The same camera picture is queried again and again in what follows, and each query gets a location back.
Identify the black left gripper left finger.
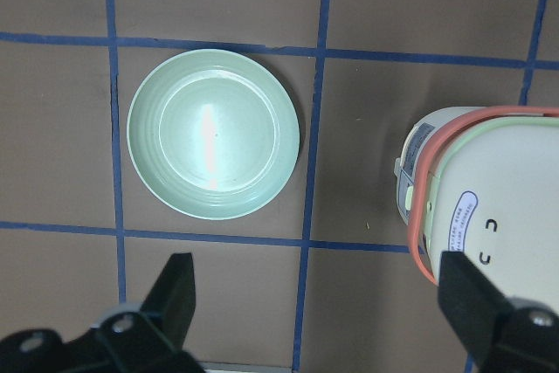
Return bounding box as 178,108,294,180
140,252,195,347

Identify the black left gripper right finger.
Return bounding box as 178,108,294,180
438,251,514,347

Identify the green plate far from lemon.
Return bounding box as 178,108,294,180
127,49,300,220

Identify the white rice cooker pink handle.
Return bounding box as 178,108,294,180
394,106,558,309

